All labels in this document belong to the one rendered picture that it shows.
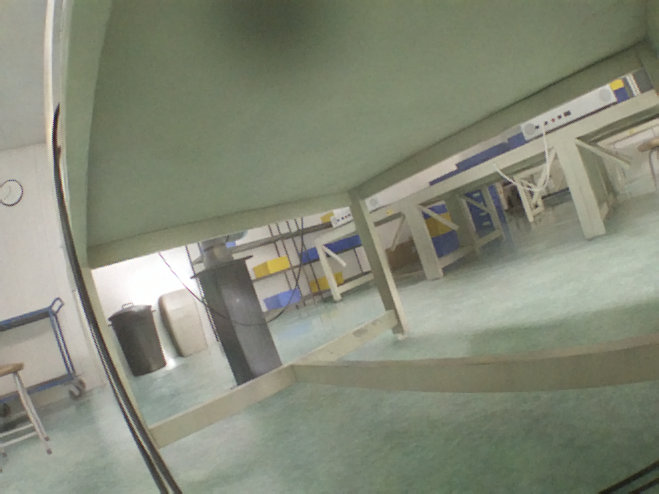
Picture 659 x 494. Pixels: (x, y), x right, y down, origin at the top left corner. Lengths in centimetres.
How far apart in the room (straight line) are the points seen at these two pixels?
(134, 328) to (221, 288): 205
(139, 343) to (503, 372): 327
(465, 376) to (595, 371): 28
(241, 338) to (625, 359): 146
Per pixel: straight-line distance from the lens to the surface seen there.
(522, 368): 73
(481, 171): 275
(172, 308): 384
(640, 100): 253
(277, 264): 428
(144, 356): 364
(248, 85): 55
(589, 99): 258
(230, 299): 168
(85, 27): 30
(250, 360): 170
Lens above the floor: 44
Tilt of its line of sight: 2 degrees up
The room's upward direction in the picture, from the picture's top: 19 degrees counter-clockwise
